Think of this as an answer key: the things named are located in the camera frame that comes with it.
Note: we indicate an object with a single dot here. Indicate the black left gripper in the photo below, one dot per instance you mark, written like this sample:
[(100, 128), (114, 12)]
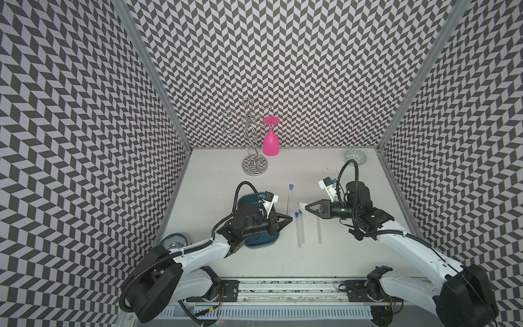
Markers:
[(273, 223)]

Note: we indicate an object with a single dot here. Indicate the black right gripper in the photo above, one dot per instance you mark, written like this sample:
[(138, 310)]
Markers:
[(325, 208)]

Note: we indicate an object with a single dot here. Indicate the blue capped test tube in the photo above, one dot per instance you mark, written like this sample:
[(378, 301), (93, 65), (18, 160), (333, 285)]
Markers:
[(302, 227), (319, 231), (289, 200), (298, 231)]

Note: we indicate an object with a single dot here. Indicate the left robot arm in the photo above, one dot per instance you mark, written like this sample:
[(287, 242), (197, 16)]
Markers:
[(164, 275)]

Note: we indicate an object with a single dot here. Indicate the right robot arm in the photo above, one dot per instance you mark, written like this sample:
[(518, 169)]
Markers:
[(458, 295)]

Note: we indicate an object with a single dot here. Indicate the teal plastic water tub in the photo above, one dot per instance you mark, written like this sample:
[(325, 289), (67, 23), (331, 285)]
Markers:
[(254, 241)]

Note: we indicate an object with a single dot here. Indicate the chrome glass rack stand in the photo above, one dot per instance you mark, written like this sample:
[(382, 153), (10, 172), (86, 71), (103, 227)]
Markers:
[(254, 164)]

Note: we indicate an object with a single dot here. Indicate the patterned ceramic bowl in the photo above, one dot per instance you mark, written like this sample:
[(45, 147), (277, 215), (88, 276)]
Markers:
[(357, 155)]

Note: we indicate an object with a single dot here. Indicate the pink plastic wine glass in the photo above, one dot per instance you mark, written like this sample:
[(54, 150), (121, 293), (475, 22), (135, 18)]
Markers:
[(271, 146)]

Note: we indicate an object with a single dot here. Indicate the blue patterned plate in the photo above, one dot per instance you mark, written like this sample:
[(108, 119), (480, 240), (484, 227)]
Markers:
[(174, 241)]

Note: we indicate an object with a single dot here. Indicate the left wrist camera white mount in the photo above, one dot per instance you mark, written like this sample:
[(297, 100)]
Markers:
[(268, 201)]

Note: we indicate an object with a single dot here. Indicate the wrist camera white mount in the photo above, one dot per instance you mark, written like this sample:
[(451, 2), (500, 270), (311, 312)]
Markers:
[(268, 201), (329, 185)]

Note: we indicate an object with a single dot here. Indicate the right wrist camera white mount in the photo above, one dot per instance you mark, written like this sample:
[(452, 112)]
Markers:
[(329, 185)]

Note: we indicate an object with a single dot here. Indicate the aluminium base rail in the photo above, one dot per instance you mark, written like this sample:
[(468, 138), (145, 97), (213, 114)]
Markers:
[(294, 291)]

